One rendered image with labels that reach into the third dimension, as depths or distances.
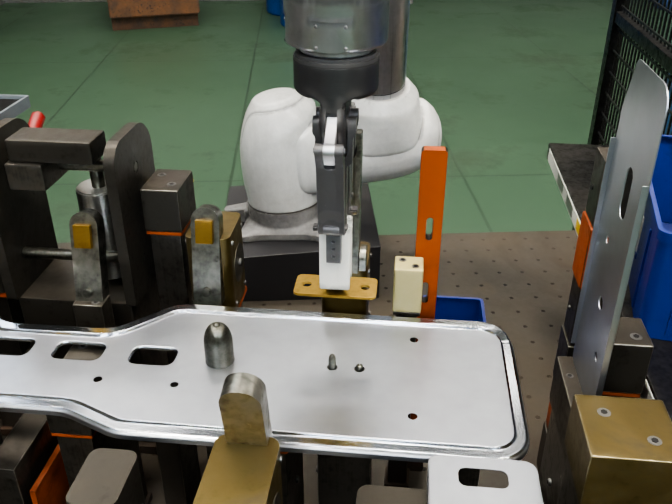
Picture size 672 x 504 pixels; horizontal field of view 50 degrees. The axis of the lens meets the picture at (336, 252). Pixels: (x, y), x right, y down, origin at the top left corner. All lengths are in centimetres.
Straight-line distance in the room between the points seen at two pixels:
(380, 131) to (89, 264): 63
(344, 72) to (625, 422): 39
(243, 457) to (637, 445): 33
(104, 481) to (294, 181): 82
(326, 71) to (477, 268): 104
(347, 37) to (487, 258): 110
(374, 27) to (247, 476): 38
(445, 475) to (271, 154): 83
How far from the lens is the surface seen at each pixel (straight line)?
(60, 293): 106
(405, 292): 87
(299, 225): 145
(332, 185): 64
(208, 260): 93
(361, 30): 61
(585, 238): 90
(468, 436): 74
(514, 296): 152
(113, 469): 74
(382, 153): 140
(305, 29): 61
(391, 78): 135
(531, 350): 138
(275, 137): 137
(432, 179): 85
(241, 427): 64
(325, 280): 73
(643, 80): 68
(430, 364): 82
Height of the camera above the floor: 150
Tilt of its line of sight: 29 degrees down
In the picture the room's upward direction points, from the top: straight up
